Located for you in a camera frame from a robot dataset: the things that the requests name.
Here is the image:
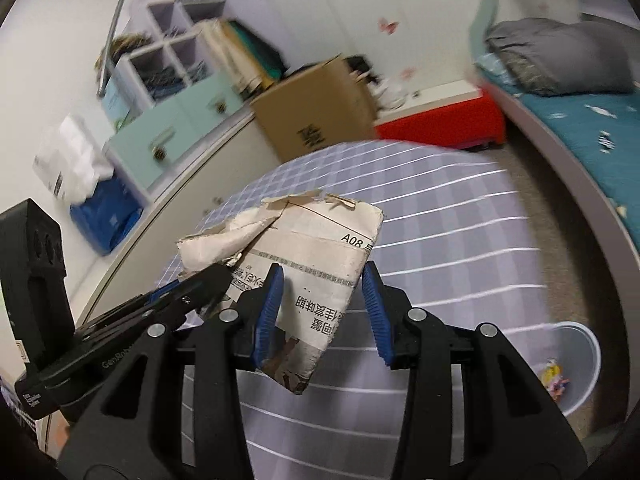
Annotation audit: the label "white brown paper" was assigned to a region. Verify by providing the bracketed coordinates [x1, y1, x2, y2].
[177, 190, 383, 394]

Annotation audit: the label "person's left hand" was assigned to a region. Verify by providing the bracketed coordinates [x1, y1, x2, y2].
[48, 412, 72, 457]

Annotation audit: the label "grey checkered tablecloth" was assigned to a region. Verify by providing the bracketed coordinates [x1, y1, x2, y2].
[154, 140, 557, 480]

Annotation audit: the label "blue shopping bag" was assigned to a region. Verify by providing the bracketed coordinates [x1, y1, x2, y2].
[70, 176, 143, 256]

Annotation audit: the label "white paper shopping bag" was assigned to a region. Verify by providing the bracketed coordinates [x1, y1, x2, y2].
[32, 115, 115, 206]

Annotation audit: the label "teal drawer cabinet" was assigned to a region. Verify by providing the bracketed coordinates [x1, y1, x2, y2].
[107, 72, 243, 190]

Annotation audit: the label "brown cardboard box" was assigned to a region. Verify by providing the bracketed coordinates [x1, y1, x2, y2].
[250, 56, 378, 162]

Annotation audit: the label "red storage bench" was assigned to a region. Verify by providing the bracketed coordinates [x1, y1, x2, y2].
[375, 90, 506, 150]

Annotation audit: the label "light blue plastic basin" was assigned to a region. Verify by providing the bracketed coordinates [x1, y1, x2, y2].
[529, 321, 602, 417]

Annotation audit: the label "hanging clothes in wardrobe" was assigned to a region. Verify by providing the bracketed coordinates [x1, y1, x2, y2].
[193, 18, 288, 101]

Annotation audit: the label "purple open shelf unit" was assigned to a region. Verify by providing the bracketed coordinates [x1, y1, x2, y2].
[98, 0, 231, 124]

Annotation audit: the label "teal bed mattress cover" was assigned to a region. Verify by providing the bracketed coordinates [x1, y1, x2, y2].
[475, 53, 640, 243]

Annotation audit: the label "grey folded duvet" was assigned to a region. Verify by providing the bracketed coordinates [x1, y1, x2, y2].
[485, 18, 636, 96]

